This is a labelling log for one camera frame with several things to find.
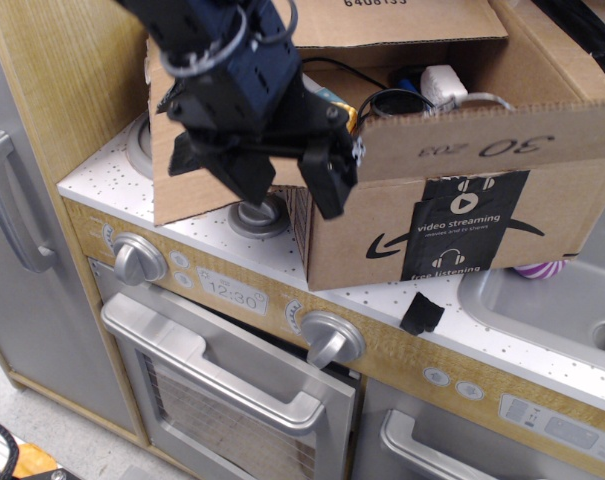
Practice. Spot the wooden toy kitchen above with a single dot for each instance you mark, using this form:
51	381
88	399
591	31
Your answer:
457	399

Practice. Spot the silver fridge door handle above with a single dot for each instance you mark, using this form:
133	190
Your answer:
33	257

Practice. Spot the silver metal fork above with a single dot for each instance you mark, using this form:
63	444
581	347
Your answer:
482	99

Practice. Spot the black tape scrap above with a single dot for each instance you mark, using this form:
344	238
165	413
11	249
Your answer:
423	315

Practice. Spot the grey stove burner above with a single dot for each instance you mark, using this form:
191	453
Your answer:
267	220

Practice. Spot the silver dishwasher door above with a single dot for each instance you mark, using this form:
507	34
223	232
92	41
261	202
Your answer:
403	437

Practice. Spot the blue pen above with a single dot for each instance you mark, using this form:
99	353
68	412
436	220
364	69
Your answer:
406	84

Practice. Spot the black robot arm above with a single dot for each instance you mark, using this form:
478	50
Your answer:
212	18

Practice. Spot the silver oven door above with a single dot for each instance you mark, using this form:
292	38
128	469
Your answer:
223	399

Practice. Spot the yellow toy corn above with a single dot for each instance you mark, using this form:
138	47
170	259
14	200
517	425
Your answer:
351	123

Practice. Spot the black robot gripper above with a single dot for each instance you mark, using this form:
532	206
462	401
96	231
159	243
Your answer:
241	97

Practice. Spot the silver right stove knob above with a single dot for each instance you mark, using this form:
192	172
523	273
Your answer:
331	338

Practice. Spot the large cardboard box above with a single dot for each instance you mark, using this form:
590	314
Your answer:
517	181

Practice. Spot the purple white striped ball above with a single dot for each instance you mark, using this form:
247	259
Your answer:
541	271

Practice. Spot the toy knife blue handle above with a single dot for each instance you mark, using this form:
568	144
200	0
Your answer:
328	95

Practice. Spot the orange object on floor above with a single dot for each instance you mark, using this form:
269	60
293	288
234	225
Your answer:
33	460

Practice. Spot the grey toy sink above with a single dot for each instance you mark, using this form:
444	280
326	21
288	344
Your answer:
565	313

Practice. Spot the silver stove knob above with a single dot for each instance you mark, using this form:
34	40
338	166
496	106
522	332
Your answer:
331	338
137	260

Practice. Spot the white red toy block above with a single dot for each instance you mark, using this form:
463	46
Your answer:
440	83

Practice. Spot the black silver 3D mouse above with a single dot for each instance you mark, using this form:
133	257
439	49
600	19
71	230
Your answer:
393	102

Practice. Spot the silver left stove knob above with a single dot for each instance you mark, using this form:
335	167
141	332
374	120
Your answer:
137	260

